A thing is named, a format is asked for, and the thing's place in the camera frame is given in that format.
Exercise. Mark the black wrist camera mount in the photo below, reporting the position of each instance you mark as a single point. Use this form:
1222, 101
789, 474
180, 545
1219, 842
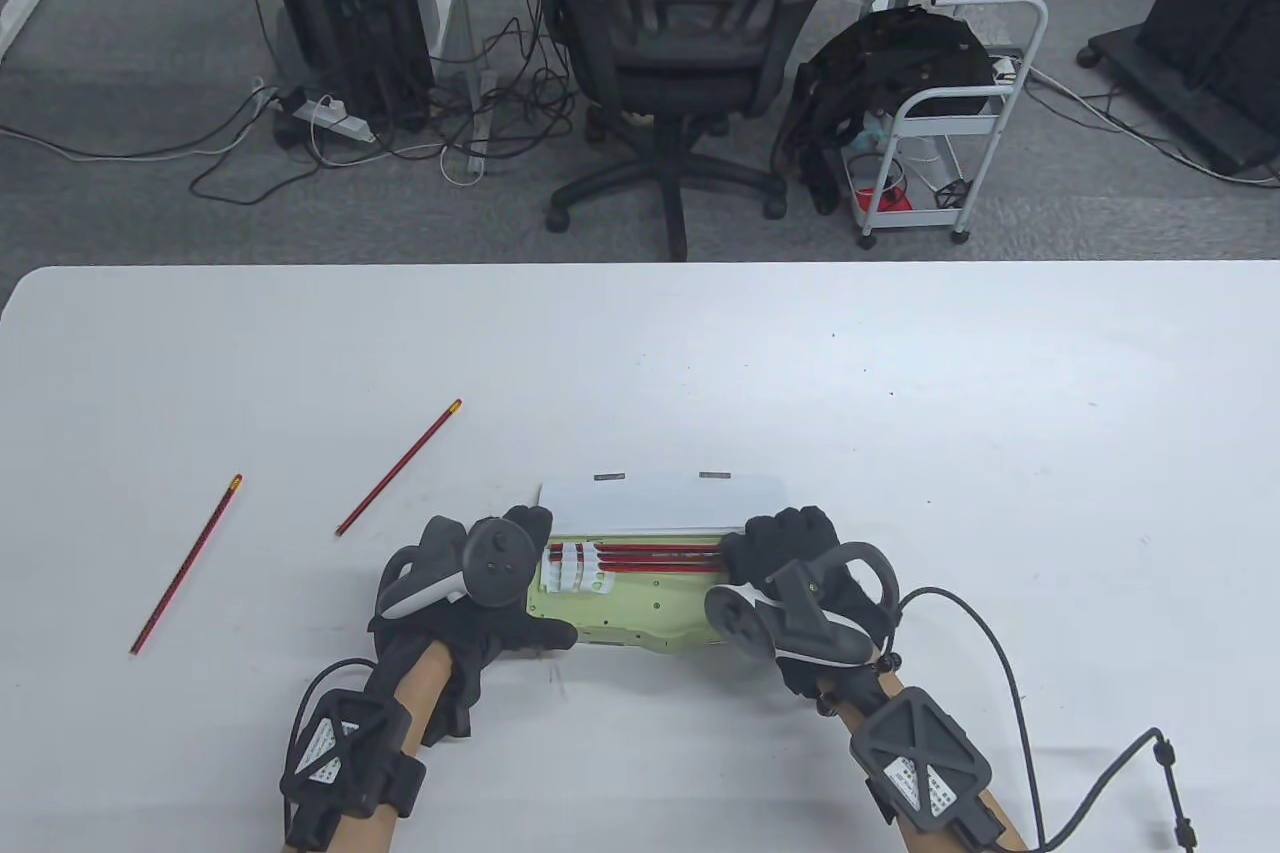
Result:
340, 743
920, 763

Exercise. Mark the grey motion controller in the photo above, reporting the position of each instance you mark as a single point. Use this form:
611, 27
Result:
495, 558
740, 623

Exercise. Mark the red container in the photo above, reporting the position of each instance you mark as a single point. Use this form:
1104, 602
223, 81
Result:
890, 198

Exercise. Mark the person's left hand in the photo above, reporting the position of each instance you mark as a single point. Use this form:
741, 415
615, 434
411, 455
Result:
470, 638

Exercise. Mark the green panda pencil case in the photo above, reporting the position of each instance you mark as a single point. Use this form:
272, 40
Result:
650, 613

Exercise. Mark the white power strip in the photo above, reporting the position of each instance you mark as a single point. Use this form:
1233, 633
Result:
340, 121

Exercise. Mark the white rolling cart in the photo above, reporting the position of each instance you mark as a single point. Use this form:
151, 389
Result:
950, 125

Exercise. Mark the red pencil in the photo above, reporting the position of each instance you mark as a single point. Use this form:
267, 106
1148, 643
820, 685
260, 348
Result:
398, 468
660, 568
660, 558
186, 565
660, 549

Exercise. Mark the person's right hand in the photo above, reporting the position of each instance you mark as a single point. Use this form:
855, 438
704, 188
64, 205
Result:
790, 538

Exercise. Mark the black mesh office chair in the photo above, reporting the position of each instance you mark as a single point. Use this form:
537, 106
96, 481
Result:
680, 43

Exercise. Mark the black wheeled stand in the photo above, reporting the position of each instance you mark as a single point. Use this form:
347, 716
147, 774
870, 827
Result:
1200, 13

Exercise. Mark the black backpack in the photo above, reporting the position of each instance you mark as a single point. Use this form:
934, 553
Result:
900, 53

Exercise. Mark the white table foot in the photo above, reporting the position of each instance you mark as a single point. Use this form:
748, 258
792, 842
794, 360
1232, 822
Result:
18, 13

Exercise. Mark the person's left forearm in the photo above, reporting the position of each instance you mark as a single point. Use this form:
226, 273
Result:
420, 693

